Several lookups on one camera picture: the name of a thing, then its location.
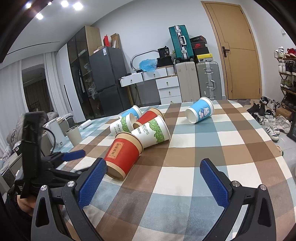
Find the silver suitcase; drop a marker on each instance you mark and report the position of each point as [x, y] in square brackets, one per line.
[209, 80]

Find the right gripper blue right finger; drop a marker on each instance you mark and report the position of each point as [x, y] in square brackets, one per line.
[259, 220]

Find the red kraft paper cup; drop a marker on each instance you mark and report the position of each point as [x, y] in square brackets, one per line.
[122, 155]

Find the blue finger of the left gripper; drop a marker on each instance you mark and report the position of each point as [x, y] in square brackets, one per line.
[73, 155]

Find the teal suitcase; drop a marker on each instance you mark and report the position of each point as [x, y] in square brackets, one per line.
[181, 43]

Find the beige tumbler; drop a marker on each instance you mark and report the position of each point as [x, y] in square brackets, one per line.
[74, 135]

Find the white green cup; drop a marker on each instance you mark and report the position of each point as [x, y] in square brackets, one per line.
[124, 124]
[153, 132]

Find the blue cup with cartoon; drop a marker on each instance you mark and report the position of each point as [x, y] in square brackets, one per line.
[200, 110]

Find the white paper roll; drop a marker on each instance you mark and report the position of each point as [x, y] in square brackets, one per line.
[85, 124]

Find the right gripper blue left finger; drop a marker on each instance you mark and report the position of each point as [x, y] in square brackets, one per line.
[48, 222]

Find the white drawer desk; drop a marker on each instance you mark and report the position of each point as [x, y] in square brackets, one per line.
[166, 80]

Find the white appliance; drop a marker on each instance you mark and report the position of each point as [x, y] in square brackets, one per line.
[55, 135]

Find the white green cup rear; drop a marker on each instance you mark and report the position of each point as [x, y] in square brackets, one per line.
[124, 124]

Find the dark glass cabinet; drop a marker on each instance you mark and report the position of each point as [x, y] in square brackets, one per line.
[80, 47]

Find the shoe rack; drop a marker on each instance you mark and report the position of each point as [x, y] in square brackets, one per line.
[286, 70]

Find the blue cup at rear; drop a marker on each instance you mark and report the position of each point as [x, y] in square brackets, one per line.
[135, 110]

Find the beige suitcase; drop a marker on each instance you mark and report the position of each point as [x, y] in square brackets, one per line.
[188, 81]

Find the wooden door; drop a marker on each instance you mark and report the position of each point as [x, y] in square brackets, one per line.
[237, 49]

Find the person's left hand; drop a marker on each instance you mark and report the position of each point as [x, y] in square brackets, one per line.
[27, 205]

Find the checkered tablecloth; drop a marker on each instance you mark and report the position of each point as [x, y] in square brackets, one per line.
[164, 196]

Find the blue plastic bag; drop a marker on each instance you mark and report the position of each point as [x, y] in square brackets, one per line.
[148, 65]

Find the black refrigerator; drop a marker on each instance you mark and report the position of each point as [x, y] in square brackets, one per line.
[107, 68]

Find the white green cup front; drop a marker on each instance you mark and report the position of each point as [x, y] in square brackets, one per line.
[153, 132]

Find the stacked shoe boxes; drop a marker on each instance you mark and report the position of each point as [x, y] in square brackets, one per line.
[199, 46]

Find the black bag on desk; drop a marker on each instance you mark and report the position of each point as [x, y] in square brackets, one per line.
[164, 58]

